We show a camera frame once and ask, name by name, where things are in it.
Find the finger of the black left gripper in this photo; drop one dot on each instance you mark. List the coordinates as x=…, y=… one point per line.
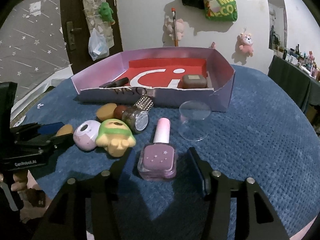
x=50, y=128
x=59, y=143

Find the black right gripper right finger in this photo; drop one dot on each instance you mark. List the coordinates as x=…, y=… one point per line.
x=255, y=216

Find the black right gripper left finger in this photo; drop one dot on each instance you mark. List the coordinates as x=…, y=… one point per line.
x=65, y=218

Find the pink round compact device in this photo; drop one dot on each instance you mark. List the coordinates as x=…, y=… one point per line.
x=85, y=135

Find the green yellow toy figure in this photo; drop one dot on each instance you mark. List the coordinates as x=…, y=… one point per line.
x=115, y=137

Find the orange makeup sponge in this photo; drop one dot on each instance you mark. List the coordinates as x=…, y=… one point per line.
x=64, y=130
x=106, y=111

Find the pink nail polish bottle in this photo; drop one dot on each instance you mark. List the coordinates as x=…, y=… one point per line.
x=157, y=161

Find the black lipstick tube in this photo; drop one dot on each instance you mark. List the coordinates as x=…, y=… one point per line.
x=115, y=83

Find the clear plastic cup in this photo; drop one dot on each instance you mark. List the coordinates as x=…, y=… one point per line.
x=194, y=116

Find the grey eye shadow case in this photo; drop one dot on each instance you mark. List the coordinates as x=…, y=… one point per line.
x=193, y=81

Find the person's left hand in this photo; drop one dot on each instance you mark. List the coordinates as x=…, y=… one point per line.
x=28, y=190

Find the dark red ball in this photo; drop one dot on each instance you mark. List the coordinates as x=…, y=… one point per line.
x=119, y=111

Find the studded glitter jar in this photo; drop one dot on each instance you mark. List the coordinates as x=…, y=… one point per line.
x=136, y=117

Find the blue textured table cloth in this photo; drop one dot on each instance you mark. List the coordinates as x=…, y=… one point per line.
x=263, y=135

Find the clear plastic bag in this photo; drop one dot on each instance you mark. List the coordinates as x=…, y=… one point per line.
x=97, y=46

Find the dark wooden door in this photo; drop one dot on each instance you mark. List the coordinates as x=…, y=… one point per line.
x=72, y=11

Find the red box lid insert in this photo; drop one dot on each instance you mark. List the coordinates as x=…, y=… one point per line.
x=163, y=72

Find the pink cardboard tray box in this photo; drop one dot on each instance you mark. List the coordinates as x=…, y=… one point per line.
x=217, y=94

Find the green plush dinosaur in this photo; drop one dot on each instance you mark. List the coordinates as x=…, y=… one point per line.
x=106, y=12

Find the hanging fabric organizer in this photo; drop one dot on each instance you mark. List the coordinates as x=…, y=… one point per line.
x=94, y=20

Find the dark side table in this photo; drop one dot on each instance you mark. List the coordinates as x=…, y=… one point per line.
x=300, y=87

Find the pink plush toy centre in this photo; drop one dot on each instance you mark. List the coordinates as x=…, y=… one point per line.
x=170, y=28

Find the pink plush toy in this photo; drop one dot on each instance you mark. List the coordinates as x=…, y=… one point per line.
x=170, y=28
x=246, y=44

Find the pink plush toy right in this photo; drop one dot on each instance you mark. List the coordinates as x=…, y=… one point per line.
x=246, y=44

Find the pink hanger rod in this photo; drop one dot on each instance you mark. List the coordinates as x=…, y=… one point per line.
x=213, y=45

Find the green tote bag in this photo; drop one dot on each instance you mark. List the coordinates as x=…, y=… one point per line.
x=221, y=10

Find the brass door handle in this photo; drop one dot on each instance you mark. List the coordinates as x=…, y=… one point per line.
x=71, y=31

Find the orange grey mop handle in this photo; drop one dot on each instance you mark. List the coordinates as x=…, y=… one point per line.
x=174, y=27

